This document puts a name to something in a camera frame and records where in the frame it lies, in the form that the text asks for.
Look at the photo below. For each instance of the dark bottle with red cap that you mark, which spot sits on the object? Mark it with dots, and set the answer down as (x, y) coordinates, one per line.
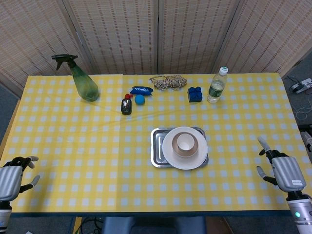
(126, 106)

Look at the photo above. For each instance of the green spray bottle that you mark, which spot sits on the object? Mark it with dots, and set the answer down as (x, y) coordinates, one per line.
(85, 85)

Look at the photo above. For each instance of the beige folding screen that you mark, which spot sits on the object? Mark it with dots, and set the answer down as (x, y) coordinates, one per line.
(146, 34)

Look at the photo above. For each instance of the white round plate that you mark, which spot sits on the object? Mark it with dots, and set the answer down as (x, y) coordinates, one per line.
(170, 156)

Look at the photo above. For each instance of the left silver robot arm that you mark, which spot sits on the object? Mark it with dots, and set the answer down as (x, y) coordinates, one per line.
(4, 214)

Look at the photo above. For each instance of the clear plastic water bottle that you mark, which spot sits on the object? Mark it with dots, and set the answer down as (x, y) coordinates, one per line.
(217, 87)

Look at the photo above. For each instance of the blue ball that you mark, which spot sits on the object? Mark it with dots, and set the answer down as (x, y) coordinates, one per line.
(140, 100)

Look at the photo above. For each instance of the silver metal tray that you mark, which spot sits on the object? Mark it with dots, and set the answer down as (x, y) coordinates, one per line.
(157, 148)

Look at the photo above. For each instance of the blue building block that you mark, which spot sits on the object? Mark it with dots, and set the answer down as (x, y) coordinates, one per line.
(195, 94)

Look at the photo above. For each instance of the white device on floor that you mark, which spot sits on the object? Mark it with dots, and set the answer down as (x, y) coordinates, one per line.
(301, 85)

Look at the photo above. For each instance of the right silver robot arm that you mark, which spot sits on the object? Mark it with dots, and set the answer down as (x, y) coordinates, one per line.
(301, 212)

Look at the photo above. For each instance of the beige bowl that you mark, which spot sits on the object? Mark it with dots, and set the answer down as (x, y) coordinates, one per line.
(184, 151)

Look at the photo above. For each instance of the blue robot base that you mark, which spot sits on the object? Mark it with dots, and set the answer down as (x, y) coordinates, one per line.
(151, 225)

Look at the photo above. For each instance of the yellow checkered tablecloth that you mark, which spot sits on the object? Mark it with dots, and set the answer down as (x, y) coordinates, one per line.
(73, 146)

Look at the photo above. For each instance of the blue snack packet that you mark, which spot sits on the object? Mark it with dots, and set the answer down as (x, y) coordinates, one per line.
(141, 91)

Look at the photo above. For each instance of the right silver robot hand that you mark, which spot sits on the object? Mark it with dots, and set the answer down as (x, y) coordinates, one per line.
(287, 171)

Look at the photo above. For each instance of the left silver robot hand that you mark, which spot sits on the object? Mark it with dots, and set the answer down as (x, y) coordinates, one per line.
(9, 179)

